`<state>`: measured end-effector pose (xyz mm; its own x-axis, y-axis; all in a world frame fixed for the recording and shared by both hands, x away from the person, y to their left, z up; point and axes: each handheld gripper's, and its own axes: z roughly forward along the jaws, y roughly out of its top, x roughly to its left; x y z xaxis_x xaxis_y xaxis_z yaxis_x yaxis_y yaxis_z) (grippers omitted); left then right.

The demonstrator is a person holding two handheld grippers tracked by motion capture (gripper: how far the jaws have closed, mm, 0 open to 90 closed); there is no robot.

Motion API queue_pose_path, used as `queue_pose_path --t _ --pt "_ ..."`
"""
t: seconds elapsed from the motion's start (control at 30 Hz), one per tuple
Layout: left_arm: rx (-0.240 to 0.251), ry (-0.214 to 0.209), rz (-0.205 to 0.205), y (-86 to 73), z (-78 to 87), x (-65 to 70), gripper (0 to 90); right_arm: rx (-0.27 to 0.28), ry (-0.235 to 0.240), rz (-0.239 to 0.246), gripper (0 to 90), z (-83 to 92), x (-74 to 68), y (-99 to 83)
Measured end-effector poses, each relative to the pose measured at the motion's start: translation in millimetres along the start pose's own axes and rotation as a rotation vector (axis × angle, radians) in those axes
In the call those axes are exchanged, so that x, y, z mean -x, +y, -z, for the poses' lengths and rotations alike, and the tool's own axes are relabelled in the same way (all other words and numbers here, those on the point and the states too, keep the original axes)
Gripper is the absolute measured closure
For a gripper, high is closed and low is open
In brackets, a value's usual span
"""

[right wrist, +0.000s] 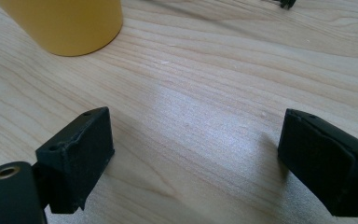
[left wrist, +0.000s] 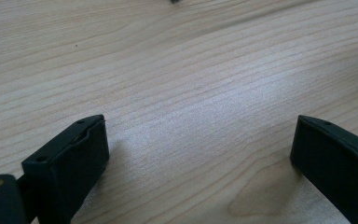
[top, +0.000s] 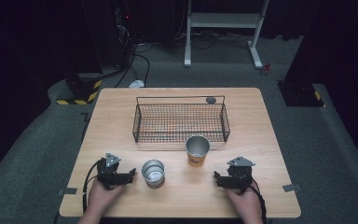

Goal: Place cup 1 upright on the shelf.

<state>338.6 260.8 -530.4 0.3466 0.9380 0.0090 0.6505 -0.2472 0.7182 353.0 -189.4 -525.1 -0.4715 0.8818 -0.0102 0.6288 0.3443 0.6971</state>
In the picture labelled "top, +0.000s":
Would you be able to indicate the white power adapter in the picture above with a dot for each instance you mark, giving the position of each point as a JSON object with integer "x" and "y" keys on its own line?
{"x": 136, "y": 84}

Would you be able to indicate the grey tape piece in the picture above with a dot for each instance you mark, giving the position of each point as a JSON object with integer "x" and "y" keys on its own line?
{"x": 292, "y": 187}
{"x": 67, "y": 191}

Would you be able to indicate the short silver metal cup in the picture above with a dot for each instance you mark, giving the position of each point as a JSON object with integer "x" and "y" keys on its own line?
{"x": 153, "y": 182}

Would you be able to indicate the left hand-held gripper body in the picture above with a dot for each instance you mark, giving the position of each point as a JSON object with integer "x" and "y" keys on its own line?
{"x": 107, "y": 177}

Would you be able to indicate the orange metal cup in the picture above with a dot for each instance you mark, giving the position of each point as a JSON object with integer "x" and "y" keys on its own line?
{"x": 196, "y": 160}

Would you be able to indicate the grey round table cap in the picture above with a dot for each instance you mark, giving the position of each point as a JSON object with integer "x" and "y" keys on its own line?
{"x": 211, "y": 100}

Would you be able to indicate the small red object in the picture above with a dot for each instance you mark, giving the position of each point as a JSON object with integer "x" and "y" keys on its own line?
{"x": 266, "y": 69}

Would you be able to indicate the person's right hand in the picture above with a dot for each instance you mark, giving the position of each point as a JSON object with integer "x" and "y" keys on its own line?
{"x": 245, "y": 202}

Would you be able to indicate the white metal stand frame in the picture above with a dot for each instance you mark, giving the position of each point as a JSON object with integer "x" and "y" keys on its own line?
{"x": 223, "y": 20}

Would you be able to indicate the person's left hand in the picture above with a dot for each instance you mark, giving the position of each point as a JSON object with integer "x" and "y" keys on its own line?
{"x": 101, "y": 199}

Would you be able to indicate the black hazard-striped stand base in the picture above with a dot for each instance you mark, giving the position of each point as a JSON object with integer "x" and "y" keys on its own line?
{"x": 80, "y": 90}
{"x": 301, "y": 95}

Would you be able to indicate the dark equipment tower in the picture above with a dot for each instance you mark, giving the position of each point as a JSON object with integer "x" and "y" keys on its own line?
{"x": 112, "y": 31}

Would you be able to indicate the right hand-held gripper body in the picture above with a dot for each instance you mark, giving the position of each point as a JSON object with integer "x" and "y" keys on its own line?
{"x": 240, "y": 177}

